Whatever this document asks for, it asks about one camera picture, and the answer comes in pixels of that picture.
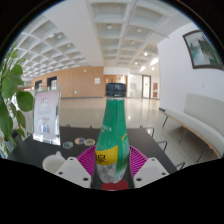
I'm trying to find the framed landscape painting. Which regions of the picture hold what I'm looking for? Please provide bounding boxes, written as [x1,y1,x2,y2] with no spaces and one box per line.
[182,29,224,71]

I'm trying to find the clear acrylic sign stand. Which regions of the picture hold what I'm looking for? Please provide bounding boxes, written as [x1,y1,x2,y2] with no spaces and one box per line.
[32,87,63,147]

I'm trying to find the green leafy potted plant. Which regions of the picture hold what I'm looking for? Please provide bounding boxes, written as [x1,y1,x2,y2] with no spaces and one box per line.
[0,44,35,159]

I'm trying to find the round printed badge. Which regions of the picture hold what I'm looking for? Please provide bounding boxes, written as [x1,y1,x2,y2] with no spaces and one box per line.
[83,138,97,147]
[62,141,74,150]
[74,137,86,146]

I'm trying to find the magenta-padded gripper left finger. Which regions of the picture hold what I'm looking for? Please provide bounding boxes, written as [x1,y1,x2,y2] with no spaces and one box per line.
[54,145,98,189]

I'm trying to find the long white bench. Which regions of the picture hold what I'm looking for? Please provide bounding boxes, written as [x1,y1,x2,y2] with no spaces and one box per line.
[163,93,224,159]

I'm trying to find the green drink bottle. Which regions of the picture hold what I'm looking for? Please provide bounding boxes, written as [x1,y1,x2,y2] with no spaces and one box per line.
[94,82,131,184]

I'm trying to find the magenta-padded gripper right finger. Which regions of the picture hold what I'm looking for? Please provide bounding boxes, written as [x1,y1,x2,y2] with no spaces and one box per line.
[128,145,170,189]

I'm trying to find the recessed ceiling lights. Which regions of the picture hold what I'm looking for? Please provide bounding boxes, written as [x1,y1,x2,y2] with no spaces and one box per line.
[19,4,161,73]

